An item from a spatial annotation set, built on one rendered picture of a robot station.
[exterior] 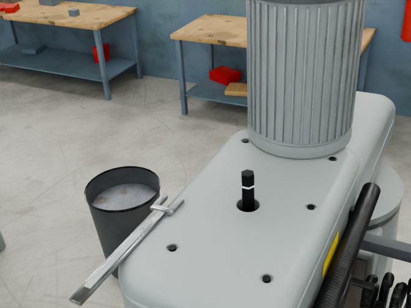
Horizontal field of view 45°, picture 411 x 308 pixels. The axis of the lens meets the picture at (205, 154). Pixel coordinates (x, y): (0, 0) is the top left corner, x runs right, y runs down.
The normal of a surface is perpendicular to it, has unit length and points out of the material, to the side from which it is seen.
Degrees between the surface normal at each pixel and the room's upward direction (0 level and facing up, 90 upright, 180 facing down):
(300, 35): 90
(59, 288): 0
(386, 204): 0
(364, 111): 0
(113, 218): 94
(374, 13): 90
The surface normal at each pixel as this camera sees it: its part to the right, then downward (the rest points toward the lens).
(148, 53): -0.46, 0.49
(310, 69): -0.04, 0.53
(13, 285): -0.06, -0.85
